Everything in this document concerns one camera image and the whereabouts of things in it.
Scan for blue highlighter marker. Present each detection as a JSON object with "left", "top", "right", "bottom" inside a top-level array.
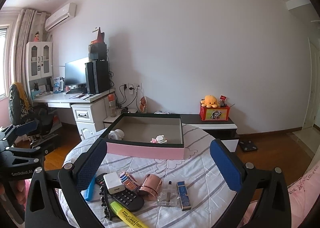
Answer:
[{"left": 81, "top": 179, "right": 95, "bottom": 202}]

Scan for white power adapter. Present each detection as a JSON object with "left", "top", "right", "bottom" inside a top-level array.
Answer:
[{"left": 103, "top": 172, "right": 125, "bottom": 194}]

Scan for black remote control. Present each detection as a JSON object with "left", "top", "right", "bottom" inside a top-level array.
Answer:
[{"left": 95, "top": 173, "right": 144, "bottom": 212}]

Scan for yellow highlighter marker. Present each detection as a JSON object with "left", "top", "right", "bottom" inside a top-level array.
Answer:
[{"left": 110, "top": 201, "right": 148, "bottom": 228}]

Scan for clear glass perfume bottle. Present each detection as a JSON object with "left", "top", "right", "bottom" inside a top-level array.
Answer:
[{"left": 157, "top": 181, "right": 178, "bottom": 207}]

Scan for rose gold metal cup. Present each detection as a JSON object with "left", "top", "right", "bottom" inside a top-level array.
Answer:
[{"left": 138, "top": 174, "right": 163, "bottom": 201}]

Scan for pink white block toy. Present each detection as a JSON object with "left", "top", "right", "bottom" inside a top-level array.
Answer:
[{"left": 150, "top": 135, "right": 168, "bottom": 144}]

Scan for black flower hair clip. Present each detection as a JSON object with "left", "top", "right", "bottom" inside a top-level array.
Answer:
[{"left": 99, "top": 186, "right": 116, "bottom": 221}]

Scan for black office chair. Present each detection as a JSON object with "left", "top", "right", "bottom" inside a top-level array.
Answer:
[{"left": 9, "top": 82, "right": 57, "bottom": 148}]

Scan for pink bedding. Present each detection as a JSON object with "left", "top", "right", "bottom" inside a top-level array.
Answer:
[{"left": 242, "top": 164, "right": 320, "bottom": 228}]

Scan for white desk with drawers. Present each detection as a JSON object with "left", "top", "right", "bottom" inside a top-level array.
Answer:
[{"left": 33, "top": 89, "right": 115, "bottom": 140}]

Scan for black keyboard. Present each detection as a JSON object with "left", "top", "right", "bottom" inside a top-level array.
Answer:
[{"left": 66, "top": 88, "right": 87, "bottom": 94}]

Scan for white glass door cabinet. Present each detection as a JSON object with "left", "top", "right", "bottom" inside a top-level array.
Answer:
[{"left": 25, "top": 41, "right": 53, "bottom": 98}]

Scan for white striped quilted tablecloth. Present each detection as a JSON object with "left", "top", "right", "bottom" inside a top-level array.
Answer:
[{"left": 59, "top": 123, "right": 238, "bottom": 228}]

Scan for black computer monitor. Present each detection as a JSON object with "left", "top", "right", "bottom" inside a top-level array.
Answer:
[{"left": 65, "top": 57, "right": 89, "bottom": 86}]

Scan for orange cap water bottle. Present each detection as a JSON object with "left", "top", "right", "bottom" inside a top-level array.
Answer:
[{"left": 108, "top": 93, "right": 117, "bottom": 117}]

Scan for low black white tv stand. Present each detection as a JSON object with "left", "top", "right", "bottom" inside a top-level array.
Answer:
[{"left": 180, "top": 114, "right": 239, "bottom": 152}]

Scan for doll figure on cabinet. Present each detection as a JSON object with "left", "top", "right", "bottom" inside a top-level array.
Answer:
[{"left": 33, "top": 31, "right": 40, "bottom": 42}]

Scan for black computer tower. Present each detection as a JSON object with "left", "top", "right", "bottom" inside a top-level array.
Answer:
[{"left": 85, "top": 60, "right": 110, "bottom": 94}]

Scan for white door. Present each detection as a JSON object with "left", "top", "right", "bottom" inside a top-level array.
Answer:
[{"left": 302, "top": 39, "right": 319, "bottom": 129}]

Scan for red cartoon storage box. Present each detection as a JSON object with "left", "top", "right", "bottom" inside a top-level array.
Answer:
[{"left": 200, "top": 106, "right": 230, "bottom": 121}]

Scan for beige window curtain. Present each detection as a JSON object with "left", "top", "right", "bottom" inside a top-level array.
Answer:
[{"left": 8, "top": 8, "right": 49, "bottom": 85}]

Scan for anatomy model figurine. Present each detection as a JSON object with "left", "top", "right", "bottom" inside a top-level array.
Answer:
[{"left": 139, "top": 96, "right": 148, "bottom": 113}]

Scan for pink and green box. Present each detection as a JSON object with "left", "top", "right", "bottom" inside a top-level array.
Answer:
[{"left": 100, "top": 113, "right": 185, "bottom": 160}]

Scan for black boxes stack on tower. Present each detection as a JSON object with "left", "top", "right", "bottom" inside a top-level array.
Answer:
[{"left": 88, "top": 28, "right": 107, "bottom": 61}]

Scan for orange octopus plush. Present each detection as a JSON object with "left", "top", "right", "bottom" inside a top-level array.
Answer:
[{"left": 200, "top": 95, "right": 219, "bottom": 109}]

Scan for white wall power sockets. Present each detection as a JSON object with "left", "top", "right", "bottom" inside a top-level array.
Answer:
[{"left": 121, "top": 83, "right": 142, "bottom": 91}]

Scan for white wall air conditioner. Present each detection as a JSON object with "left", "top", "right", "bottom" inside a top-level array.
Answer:
[{"left": 44, "top": 3, "right": 76, "bottom": 32}]

